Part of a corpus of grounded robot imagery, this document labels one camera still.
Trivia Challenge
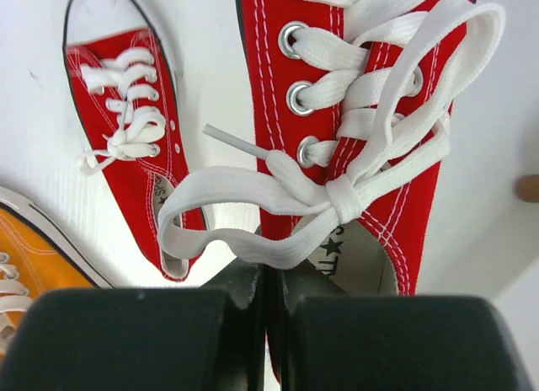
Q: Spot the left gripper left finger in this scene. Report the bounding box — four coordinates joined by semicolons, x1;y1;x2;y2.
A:
1;260;265;390

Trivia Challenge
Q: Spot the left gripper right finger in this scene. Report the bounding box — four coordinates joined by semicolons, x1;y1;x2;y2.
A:
267;264;533;390

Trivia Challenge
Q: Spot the brown drawer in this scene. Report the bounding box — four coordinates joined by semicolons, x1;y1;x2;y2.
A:
515;174;539;203

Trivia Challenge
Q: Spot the red sneaker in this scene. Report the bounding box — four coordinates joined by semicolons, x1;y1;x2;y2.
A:
62;0;193;282
157;0;506;296

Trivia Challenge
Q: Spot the rear orange sneaker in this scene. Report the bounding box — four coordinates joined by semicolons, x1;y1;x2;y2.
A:
1;187;114;356

